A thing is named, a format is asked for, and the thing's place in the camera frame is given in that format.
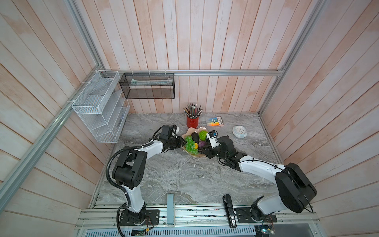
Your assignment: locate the red metal pencil bucket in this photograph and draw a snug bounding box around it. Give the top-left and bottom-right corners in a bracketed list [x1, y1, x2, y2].
[187, 117, 199, 128]

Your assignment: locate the purple fake fruit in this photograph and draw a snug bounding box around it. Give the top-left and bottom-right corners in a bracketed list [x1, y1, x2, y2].
[198, 141, 207, 148]

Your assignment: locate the bright green bumpy fake fruit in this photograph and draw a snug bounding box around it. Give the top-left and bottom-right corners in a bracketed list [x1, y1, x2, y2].
[199, 130, 208, 141]

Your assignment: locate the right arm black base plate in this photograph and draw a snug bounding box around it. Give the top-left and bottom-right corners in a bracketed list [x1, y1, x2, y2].
[235, 207, 277, 223]

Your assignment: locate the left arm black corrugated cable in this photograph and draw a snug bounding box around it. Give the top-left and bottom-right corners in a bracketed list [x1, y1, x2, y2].
[105, 125, 163, 208]

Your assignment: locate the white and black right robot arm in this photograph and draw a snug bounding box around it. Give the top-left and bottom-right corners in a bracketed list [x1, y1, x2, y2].
[202, 131, 317, 222]

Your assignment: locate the black stapler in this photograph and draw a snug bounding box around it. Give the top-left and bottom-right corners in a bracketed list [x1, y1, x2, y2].
[223, 194, 237, 229]

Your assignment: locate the black wire mesh basket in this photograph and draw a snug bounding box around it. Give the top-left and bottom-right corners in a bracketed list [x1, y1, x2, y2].
[119, 72, 176, 99]

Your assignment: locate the white and teal alarm clock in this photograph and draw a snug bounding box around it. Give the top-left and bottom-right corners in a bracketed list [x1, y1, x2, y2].
[232, 125, 247, 138]

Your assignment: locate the bundle of pencils and pens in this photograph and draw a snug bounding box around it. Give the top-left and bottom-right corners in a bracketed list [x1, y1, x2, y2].
[184, 103, 203, 119]

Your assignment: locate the green fake grape bunch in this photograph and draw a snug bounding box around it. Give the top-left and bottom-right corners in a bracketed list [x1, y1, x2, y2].
[185, 136, 199, 155]

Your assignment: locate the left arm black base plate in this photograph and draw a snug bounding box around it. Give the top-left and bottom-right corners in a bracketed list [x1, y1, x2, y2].
[119, 209, 160, 226]

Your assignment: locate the pack of coloured highlighters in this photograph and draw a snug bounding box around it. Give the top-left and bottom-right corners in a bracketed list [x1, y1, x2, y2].
[206, 116, 225, 126]

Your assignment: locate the pink scalloped fruit bowl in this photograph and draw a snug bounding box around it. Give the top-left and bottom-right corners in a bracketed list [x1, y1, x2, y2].
[181, 127, 209, 158]

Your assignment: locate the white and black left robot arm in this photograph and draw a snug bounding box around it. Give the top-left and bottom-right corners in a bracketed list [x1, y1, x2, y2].
[106, 136, 187, 214]

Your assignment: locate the grey-blue rectangular bar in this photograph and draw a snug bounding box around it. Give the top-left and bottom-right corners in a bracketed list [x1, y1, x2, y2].
[166, 193, 175, 226]

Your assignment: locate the white wire mesh shelf rack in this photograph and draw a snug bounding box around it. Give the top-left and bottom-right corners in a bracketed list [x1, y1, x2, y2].
[72, 70, 130, 143]

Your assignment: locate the dark fake avocado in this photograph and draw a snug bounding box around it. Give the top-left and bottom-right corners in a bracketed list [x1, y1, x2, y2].
[191, 132, 200, 143]

